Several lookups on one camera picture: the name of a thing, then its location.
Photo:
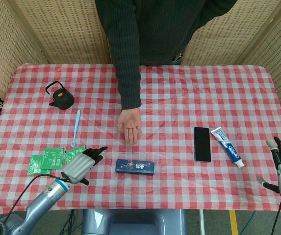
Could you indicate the person's dark sweater torso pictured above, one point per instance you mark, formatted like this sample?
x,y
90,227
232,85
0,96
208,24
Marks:
x,y
169,29

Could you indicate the woven bamboo screen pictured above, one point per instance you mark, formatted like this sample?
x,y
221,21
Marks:
x,y
57,29

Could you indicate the green tea packet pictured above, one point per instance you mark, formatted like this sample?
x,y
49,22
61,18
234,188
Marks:
x,y
72,153
36,165
54,158

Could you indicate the person's dark sweater forearm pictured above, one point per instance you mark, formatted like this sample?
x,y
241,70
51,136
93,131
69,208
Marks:
x,y
126,61

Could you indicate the blue patterned box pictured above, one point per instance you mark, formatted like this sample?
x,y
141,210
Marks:
x,y
135,167

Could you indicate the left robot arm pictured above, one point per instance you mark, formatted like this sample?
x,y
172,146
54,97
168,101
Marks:
x,y
30,208

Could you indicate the red white checkered tablecloth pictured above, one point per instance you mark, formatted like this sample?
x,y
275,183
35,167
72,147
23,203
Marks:
x,y
179,110

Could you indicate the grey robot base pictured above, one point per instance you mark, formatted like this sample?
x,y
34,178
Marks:
x,y
134,221

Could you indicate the light blue plastic spoon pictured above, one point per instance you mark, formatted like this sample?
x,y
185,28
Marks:
x,y
76,127

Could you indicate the blue white toothpaste tube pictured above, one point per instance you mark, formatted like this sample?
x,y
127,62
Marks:
x,y
227,147

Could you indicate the person's open hand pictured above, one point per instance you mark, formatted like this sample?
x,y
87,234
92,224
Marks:
x,y
130,124

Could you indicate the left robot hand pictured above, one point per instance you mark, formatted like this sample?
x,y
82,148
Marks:
x,y
79,166

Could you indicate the black smartphone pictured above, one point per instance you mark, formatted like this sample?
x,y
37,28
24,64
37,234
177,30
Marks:
x,y
202,144

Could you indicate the black teapot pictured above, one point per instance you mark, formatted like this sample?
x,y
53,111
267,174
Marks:
x,y
60,96

